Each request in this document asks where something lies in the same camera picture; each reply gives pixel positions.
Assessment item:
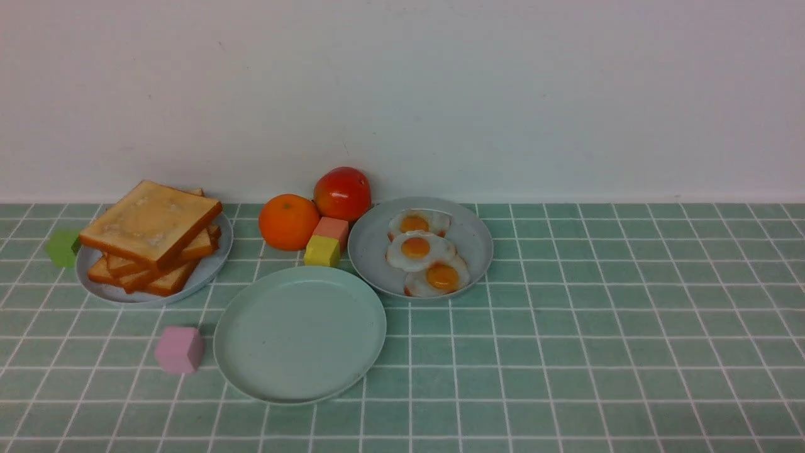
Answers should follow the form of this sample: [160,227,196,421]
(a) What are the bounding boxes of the salmon pink cube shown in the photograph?
[313,217,350,254]

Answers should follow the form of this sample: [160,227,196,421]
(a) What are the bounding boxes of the red apple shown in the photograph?
[313,167,372,223]

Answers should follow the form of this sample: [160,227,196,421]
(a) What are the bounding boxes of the yellow cube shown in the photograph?
[304,235,340,267]

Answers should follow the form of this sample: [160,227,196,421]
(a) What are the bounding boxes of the green empty plate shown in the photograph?
[213,266,386,405]

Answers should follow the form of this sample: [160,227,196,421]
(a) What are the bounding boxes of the fried egg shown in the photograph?
[387,209,452,241]
[404,255,471,298]
[385,230,457,272]

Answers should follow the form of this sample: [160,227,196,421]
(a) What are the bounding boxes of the orange fruit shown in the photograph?
[258,193,320,250]

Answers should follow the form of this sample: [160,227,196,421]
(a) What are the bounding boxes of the green cube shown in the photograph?
[44,228,82,269]

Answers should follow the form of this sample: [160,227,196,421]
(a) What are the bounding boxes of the grey bread plate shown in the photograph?
[75,214,234,309]

